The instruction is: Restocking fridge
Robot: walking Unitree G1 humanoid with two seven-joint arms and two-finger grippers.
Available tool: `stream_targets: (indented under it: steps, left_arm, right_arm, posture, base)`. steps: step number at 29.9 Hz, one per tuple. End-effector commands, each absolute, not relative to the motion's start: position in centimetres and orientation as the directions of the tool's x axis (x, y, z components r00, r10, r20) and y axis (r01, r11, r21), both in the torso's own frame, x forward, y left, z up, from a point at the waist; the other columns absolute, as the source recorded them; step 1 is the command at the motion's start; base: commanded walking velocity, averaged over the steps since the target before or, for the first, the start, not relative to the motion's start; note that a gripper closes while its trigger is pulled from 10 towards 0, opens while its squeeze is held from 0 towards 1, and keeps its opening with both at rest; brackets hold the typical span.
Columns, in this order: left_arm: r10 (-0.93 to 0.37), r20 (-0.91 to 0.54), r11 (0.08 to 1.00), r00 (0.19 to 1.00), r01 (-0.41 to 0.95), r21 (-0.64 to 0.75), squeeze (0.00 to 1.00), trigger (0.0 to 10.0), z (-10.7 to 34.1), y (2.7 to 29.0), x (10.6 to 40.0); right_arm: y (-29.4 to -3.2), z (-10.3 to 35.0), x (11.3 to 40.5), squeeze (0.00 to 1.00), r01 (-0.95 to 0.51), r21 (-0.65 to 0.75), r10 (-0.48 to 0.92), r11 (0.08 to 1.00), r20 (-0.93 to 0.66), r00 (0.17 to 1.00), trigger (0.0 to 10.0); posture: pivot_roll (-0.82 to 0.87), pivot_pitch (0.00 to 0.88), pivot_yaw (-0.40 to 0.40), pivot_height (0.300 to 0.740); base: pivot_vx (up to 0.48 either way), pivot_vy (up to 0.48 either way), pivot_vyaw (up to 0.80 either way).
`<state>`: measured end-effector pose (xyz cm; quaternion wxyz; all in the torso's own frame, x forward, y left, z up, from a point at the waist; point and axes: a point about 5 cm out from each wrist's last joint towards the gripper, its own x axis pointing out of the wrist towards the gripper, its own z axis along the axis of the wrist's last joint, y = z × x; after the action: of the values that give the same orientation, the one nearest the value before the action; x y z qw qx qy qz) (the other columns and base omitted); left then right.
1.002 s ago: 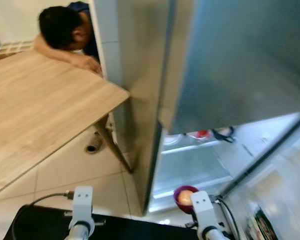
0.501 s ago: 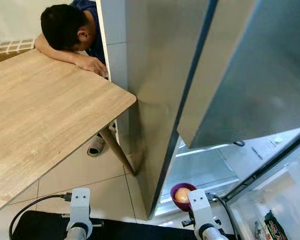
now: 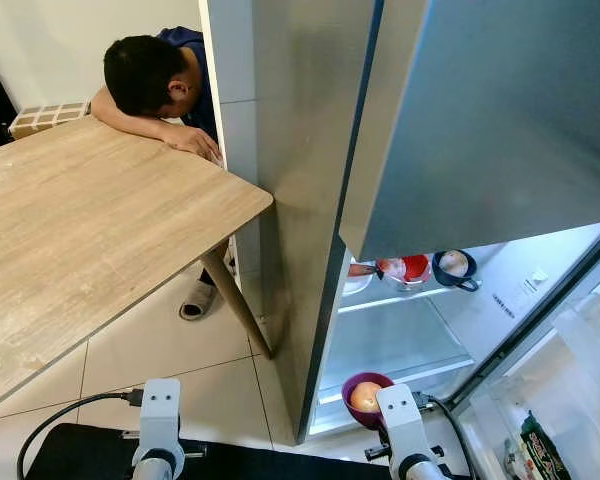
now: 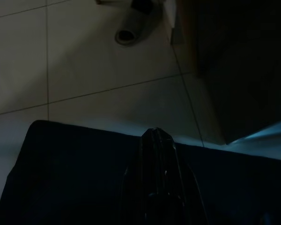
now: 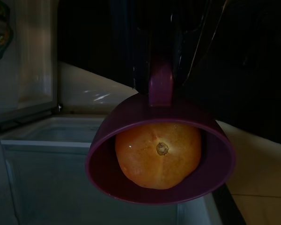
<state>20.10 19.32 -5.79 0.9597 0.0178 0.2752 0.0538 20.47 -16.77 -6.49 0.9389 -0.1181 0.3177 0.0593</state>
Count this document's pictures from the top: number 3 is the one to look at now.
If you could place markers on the person hand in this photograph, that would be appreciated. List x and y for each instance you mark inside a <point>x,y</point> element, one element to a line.
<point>195,142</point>

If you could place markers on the yellow onion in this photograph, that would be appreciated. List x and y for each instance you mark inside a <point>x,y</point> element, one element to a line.
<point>365,397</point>

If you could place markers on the maroon bowl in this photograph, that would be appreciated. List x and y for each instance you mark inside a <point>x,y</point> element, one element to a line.
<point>365,422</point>

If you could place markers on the person bare forearm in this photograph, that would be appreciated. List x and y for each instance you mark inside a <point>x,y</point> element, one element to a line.
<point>130,118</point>

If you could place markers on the silver fridge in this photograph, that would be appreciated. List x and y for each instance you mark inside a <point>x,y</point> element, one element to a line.
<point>290,200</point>

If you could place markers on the glass fridge shelf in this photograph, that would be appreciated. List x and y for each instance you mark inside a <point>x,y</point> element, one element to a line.
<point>400,299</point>

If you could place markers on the man in blue shirt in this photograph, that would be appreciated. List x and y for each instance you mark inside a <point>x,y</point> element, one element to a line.
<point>140,70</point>

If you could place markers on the light wooden table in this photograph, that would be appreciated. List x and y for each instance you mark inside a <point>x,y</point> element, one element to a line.
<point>100,240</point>

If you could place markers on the cardboard box with white dividers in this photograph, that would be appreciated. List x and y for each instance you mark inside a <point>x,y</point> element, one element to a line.
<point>40,120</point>

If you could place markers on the grey sandal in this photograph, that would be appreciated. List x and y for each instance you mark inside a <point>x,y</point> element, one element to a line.
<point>195,305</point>

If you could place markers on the tapered wooden table leg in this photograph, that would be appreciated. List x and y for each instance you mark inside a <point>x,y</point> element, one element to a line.
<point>238,305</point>

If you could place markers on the orange carrot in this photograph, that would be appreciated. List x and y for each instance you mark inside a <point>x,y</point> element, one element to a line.
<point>360,270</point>

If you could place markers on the white plate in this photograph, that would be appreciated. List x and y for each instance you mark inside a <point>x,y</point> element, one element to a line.
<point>358,288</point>

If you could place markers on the pink white food lump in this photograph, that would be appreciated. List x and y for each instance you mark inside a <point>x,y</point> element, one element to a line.
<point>392,270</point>

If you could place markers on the red bowl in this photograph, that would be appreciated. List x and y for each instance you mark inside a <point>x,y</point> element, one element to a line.
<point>417,268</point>

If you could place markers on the dark blue mug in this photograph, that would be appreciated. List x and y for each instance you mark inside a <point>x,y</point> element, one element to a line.
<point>435,270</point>

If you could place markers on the beige round food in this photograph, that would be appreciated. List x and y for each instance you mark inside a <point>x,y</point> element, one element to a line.
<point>454,264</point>

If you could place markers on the silver freezer door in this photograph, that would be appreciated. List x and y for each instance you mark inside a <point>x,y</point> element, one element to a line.
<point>500,120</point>

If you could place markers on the black floor mat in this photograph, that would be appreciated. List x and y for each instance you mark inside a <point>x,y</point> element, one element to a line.
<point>80,460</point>

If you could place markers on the green food packet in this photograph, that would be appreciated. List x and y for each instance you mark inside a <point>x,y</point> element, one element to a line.
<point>543,455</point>

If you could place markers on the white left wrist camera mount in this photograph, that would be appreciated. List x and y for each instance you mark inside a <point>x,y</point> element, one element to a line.
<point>160,410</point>

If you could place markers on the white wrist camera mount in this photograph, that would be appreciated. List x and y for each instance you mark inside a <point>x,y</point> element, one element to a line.
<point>400,425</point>
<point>160,410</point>

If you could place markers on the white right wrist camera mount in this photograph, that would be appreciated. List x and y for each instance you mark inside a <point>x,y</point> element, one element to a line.
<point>400,425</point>

